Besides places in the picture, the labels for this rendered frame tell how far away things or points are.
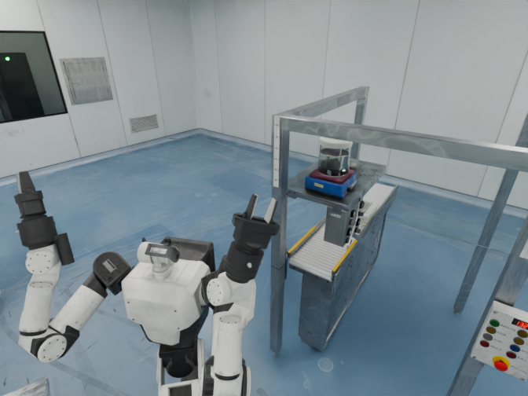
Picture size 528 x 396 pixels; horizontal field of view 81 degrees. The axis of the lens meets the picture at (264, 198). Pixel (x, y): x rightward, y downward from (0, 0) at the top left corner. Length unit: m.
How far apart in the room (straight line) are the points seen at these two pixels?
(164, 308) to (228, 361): 0.31
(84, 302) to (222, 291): 0.56
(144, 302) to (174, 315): 0.10
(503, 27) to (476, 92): 0.67
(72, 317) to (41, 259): 0.23
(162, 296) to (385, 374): 1.70
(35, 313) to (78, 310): 0.12
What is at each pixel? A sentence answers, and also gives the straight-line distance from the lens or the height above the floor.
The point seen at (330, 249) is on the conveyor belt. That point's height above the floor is 0.80.
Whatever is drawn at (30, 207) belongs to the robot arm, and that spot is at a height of 1.49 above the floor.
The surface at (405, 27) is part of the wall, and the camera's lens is 4.72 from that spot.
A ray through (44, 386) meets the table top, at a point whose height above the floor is 0.82.
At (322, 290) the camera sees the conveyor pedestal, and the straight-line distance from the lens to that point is 1.99.
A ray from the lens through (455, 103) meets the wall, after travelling 4.60.
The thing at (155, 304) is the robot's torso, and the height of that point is 1.16.
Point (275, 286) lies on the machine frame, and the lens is 1.87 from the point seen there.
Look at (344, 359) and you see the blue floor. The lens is 2.40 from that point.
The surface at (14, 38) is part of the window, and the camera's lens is 5.83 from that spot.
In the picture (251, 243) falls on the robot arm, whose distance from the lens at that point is 0.76.
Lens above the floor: 1.90
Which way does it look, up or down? 27 degrees down
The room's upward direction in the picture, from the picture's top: straight up
